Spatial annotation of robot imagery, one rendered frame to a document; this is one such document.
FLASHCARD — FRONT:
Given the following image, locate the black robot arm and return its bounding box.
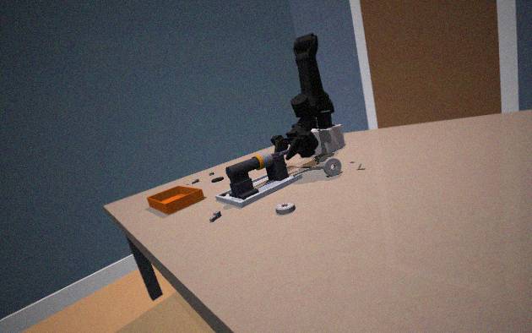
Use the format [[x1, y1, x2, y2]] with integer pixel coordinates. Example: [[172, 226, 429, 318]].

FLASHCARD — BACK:
[[290, 33, 335, 130]]

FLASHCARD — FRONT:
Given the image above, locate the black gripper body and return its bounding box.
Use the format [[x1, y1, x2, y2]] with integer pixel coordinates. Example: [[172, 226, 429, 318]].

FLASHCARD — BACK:
[[270, 122, 318, 150]]

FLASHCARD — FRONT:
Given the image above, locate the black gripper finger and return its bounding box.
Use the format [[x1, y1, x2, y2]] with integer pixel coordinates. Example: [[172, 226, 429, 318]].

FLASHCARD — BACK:
[[285, 137, 309, 161], [274, 139, 287, 153]]

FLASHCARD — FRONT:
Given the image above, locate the orange-brown open tray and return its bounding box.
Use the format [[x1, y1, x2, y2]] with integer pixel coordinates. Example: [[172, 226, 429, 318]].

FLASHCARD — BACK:
[[147, 186, 204, 215]]

